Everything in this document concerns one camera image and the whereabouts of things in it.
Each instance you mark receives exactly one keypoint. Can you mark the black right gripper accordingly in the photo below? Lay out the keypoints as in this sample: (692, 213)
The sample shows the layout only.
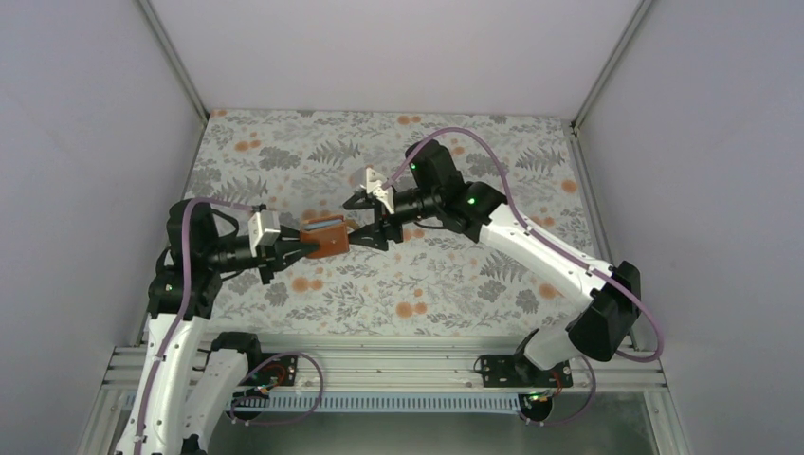
(386, 218)

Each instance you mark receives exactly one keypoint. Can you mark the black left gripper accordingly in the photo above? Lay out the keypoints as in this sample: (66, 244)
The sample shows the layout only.
(272, 252)

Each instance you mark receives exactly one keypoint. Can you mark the brown leather card holder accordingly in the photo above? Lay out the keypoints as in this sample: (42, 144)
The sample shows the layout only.
(330, 233)

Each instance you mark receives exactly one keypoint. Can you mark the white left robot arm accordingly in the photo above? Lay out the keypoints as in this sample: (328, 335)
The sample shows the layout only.
(183, 389)

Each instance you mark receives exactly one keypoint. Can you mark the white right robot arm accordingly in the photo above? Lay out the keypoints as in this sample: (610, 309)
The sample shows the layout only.
(600, 292)

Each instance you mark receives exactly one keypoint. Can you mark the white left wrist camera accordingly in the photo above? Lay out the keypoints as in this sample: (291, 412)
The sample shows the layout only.
(263, 229)

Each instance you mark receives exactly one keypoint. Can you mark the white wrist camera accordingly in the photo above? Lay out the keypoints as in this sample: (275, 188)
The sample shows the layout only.
(366, 178)
(263, 229)

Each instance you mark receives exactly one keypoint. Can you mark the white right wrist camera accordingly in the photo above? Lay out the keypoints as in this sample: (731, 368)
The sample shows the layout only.
(366, 178)

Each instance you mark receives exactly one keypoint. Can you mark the aluminium mounting rail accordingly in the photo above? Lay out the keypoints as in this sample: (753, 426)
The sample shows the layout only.
(403, 364)

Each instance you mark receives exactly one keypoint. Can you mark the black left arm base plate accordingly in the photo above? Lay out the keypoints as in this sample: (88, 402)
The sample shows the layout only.
(280, 372)

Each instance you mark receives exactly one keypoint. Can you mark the blue slotted cable duct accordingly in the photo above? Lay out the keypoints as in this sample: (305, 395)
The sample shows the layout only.
(415, 402)

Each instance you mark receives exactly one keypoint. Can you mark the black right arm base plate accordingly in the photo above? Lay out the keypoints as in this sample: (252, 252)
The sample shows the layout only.
(512, 371)

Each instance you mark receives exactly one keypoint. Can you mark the left aluminium corner post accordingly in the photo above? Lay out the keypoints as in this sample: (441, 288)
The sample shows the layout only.
(168, 49)

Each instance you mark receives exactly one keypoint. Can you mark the aluminium corner frame post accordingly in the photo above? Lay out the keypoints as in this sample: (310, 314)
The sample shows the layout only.
(622, 45)

